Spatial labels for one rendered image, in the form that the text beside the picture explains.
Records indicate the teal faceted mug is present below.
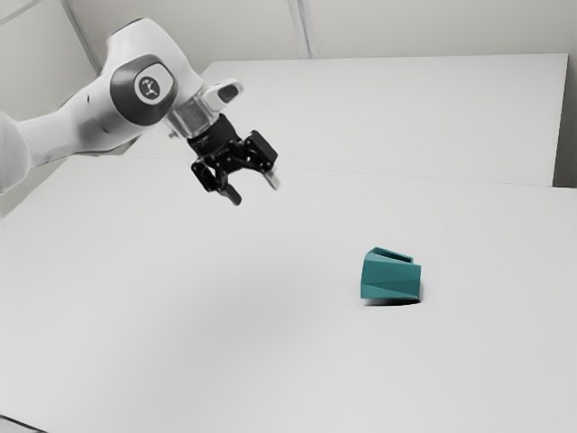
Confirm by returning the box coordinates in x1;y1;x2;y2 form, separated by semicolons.
359;245;423;302

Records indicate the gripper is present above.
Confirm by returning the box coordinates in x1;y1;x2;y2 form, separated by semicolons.
186;113;281;207

